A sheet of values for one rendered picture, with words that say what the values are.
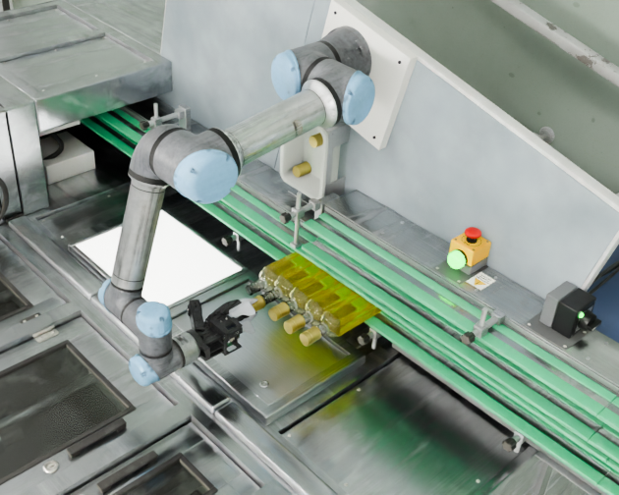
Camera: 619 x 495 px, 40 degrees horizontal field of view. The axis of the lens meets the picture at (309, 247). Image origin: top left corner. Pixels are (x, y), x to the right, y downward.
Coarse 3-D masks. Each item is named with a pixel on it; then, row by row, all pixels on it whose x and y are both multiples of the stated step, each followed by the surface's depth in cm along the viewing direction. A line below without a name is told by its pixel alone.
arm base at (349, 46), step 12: (324, 36) 209; (336, 36) 204; (348, 36) 204; (360, 36) 205; (336, 48) 202; (348, 48) 203; (360, 48) 205; (336, 60) 201; (348, 60) 203; (360, 60) 204
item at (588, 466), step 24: (96, 120) 295; (120, 144) 282; (216, 216) 251; (240, 216) 251; (264, 240) 242; (384, 312) 218; (384, 336) 212; (408, 336) 212; (432, 360) 205; (456, 384) 199; (480, 384) 200; (504, 408) 193; (528, 432) 188; (552, 432) 188; (576, 456) 183; (600, 480) 178
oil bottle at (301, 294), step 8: (312, 280) 218; (320, 280) 218; (328, 280) 218; (336, 280) 219; (296, 288) 215; (304, 288) 215; (312, 288) 215; (320, 288) 215; (328, 288) 217; (296, 296) 213; (304, 296) 213; (312, 296) 213; (296, 304) 213; (304, 304) 213
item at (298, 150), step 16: (320, 128) 221; (288, 144) 236; (304, 144) 239; (288, 160) 239; (304, 160) 242; (320, 160) 236; (288, 176) 240; (304, 176) 241; (320, 176) 227; (304, 192) 235; (320, 192) 230
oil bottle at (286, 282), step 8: (304, 264) 223; (312, 264) 223; (288, 272) 220; (296, 272) 220; (304, 272) 220; (312, 272) 220; (320, 272) 221; (280, 280) 217; (288, 280) 217; (296, 280) 217; (304, 280) 218; (280, 288) 216; (288, 288) 215; (288, 296) 217
